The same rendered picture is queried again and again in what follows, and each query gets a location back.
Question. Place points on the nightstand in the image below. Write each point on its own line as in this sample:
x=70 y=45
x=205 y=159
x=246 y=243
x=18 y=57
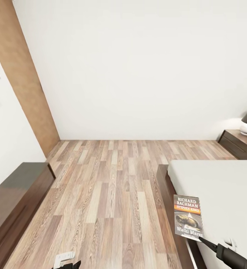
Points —
x=234 y=142

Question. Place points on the hardback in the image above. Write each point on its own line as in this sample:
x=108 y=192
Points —
x=187 y=217

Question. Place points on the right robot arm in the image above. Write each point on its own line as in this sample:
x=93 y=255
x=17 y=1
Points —
x=227 y=253

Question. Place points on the bed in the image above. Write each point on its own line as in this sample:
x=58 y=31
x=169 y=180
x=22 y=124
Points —
x=221 y=186

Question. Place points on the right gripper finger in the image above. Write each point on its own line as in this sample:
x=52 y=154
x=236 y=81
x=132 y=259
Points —
x=209 y=244

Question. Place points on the bench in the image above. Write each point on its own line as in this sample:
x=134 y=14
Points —
x=21 y=195

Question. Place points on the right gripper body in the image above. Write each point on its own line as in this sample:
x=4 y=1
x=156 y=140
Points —
x=230 y=257

